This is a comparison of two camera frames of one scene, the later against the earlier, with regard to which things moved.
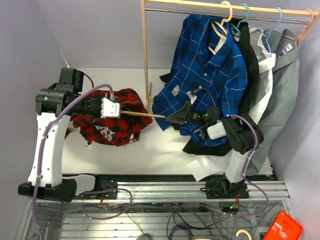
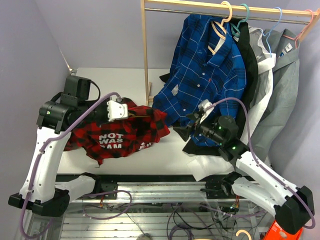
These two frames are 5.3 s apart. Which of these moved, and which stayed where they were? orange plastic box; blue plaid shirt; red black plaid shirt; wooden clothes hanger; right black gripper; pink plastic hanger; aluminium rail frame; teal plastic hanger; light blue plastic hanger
Moved: wooden clothes hanger; red black plaid shirt; right black gripper
Stayed: blue plaid shirt; teal plastic hanger; pink plastic hanger; aluminium rail frame; orange plastic box; light blue plastic hanger
